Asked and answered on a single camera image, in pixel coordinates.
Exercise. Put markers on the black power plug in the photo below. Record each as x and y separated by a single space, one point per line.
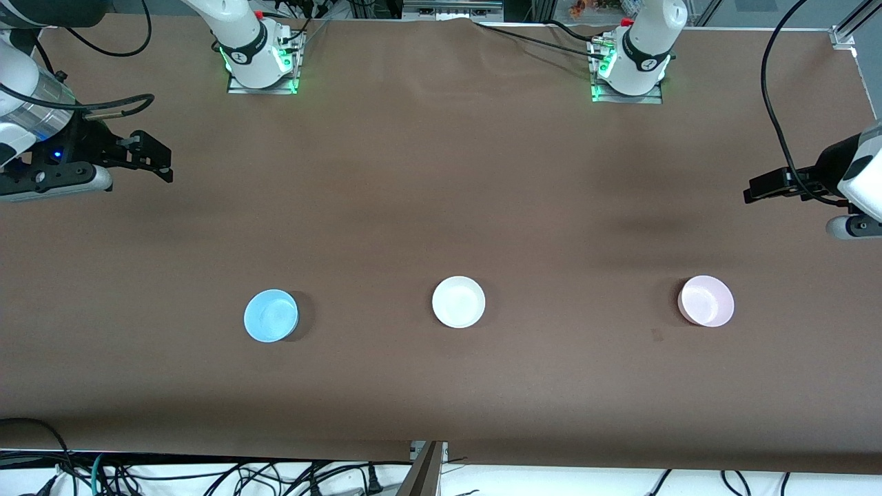
373 479

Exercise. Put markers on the pink bowl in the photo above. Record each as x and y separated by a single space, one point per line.
705 301

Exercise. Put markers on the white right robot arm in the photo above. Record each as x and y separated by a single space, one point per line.
241 27

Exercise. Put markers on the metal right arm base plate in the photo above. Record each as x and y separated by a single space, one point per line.
238 87

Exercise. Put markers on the blue bowl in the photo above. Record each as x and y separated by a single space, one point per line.
271 315

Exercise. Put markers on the white bowl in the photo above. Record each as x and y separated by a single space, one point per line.
459 302

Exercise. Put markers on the aluminium frame profile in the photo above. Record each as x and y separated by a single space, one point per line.
851 27

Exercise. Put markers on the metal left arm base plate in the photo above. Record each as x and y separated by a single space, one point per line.
630 98

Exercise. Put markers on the brown table cloth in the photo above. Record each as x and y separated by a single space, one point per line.
441 207

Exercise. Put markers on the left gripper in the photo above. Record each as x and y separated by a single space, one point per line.
829 167

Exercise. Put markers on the aluminium post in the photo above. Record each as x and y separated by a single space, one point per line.
424 472

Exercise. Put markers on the grey metal rail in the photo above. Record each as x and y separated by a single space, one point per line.
451 7

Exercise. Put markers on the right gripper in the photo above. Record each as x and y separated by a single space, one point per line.
91 140

